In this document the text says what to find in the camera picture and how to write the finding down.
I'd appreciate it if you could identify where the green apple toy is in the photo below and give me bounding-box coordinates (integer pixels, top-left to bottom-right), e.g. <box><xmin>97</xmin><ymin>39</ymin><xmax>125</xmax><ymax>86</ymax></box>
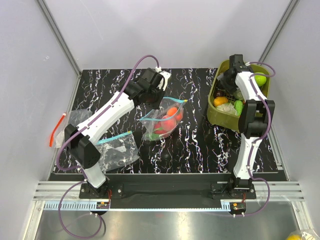
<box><xmin>254</xmin><ymin>72</ymin><xmax>267</xmax><ymax>88</ymax></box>

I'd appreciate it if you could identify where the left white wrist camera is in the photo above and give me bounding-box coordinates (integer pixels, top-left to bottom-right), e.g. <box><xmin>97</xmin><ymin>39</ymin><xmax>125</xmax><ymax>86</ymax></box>
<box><xmin>155</xmin><ymin>66</ymin><xmax>172</xmax><ymax>91</ymax></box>

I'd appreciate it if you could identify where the clear bag orange zipper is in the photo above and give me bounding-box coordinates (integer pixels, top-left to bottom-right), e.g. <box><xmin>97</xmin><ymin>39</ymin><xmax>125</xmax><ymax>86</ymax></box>
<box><xmin>49</xmin><ymin>109</ymin><xmax>93</xmax><ymax>149</ymax></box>

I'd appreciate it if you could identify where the clear bag teal zipper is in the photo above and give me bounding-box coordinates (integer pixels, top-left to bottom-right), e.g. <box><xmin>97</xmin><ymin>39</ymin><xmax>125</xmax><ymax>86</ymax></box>
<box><xmin>139</xmin><ymin>96</ymin><xmax>188</xmax><ymax>142</ymax></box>

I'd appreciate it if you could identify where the olive green plastic bin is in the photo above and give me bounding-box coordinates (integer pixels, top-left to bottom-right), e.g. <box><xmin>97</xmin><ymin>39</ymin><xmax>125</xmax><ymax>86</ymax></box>
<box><xmin>207</xmin><ymin>59</ymin><xmax>271</xmax><ymax>132</ymax></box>

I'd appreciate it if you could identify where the peach toy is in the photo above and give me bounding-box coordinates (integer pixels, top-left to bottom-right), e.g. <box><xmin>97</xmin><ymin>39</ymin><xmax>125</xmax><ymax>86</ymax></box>
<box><xmin>160</xmin><ymin>115</ymin><xmax>177</xmax><ymax>132</ymax></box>
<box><xmin>166</xmin><ymin>107</ymin><xmax>178</xmax><ymax>117</ymax></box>

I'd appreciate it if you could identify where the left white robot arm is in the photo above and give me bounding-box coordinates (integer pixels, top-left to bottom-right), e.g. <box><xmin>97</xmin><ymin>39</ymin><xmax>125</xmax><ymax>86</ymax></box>
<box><xmin>64</xmin><ymin>68</ymin><xmax>171</xmax><ymax>198</ymax></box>

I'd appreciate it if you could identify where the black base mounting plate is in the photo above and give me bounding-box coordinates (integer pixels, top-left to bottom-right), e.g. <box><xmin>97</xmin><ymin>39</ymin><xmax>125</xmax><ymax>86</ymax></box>
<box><xmin>79</xmin><ymin>173</ymin><xmax>257</xmax><ymax>200</ymax></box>

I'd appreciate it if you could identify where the white cauliflower toy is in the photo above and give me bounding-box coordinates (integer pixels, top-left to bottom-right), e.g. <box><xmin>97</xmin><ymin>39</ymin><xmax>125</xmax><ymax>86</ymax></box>
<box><xmin>216</xmin><ymin>102</ymin><xmax>237</xmax><ymax>116</ymax></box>

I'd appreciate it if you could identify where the clear bag on stack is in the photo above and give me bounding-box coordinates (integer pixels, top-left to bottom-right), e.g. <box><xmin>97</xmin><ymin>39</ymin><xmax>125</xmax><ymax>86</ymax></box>
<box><xmin>95</xmin><ymin>131</ymin><xmax>140</xmax><ymax>173</ymax></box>

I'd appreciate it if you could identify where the black marbled table mat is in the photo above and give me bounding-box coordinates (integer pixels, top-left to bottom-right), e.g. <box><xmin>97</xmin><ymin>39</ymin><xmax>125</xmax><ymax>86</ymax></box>
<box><xmin>53</xmin><ymin>67</ymin><xmax>278</xmax><ymax>174</ymax></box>

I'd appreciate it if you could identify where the red dragon fruit toy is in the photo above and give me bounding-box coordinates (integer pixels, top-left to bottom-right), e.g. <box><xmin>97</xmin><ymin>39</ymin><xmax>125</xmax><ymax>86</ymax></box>
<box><xmin>149</xmin><ymin>122</ymin><xmax>171</xmax><ymax>141</ymax></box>

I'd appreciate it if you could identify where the yellow lemon toy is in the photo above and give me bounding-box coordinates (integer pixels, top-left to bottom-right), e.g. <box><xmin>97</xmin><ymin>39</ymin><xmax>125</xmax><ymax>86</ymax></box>
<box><xmin>286</xmin><ymin>233</ymin><xmax>303</xmax><ymax>240</ymax></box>

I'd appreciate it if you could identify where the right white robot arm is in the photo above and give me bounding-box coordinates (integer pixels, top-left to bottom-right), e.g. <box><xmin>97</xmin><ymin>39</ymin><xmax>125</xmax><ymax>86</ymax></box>
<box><xmin>219</xmin><ymin>54</ymin><xmax>276</xmax><ymax>199</ymax></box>

